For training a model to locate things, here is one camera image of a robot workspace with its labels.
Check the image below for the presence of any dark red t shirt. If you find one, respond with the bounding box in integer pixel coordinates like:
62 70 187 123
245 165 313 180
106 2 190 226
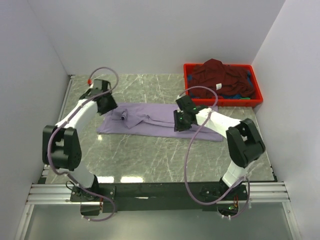
189 59 255 99

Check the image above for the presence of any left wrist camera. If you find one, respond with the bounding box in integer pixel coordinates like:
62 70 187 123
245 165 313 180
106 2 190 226
88 79 111 97

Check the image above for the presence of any aluminium front rail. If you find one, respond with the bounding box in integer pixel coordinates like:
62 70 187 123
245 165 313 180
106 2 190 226
25 182 291 205

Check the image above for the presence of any red plastic bin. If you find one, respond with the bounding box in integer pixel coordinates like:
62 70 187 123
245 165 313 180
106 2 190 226
183 63 263 108

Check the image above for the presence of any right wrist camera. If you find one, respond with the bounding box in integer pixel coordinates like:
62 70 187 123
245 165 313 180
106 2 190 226
175 95 208 114

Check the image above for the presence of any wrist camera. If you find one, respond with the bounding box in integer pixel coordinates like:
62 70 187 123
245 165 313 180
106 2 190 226
175 95 208 114
88 79 111 97

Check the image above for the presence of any lavender t shirt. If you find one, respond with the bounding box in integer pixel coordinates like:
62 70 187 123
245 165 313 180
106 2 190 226
96 102 224 143

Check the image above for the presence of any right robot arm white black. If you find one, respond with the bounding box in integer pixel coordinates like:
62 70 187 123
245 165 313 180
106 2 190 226
173 106 266 200

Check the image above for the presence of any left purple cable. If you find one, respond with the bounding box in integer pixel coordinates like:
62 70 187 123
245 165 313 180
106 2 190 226
46 66 120 222

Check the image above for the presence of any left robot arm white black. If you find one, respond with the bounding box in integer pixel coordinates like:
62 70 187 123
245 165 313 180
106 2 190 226
42 93 117 201

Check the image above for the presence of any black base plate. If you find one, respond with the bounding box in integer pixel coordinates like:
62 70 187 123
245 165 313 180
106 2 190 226
70 182 248 216

